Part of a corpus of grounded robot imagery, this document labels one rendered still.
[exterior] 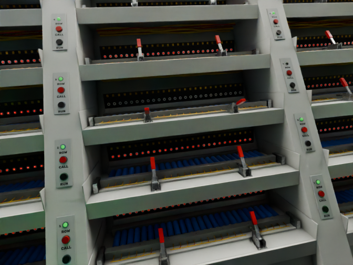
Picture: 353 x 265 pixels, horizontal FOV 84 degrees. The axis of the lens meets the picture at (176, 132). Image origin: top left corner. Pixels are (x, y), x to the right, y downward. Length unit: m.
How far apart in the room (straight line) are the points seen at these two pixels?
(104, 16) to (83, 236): 0.64
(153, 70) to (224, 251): 0.56
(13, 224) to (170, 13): 0.74
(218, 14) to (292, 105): 0.39
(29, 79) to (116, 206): 0.43
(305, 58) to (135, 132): 0.63
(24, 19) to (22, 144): 0.38
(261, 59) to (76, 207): 0.70
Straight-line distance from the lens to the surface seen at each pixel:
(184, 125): 0.57
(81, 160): 0.57
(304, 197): 0.71
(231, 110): 0.63
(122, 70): 0.63
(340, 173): 0.80
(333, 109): 0.83
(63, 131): 0.60
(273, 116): 0.69
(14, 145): 0.66
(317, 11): 1.00
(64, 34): 0.72
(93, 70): 0.65
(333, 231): 0.76
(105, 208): 0.57
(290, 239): 0.71
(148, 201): 0.56
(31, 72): 0.70
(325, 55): 0.90
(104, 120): 0.63
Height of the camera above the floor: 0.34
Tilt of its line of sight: 10 degrees up
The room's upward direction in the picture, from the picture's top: 8 degrees counter-clockwise
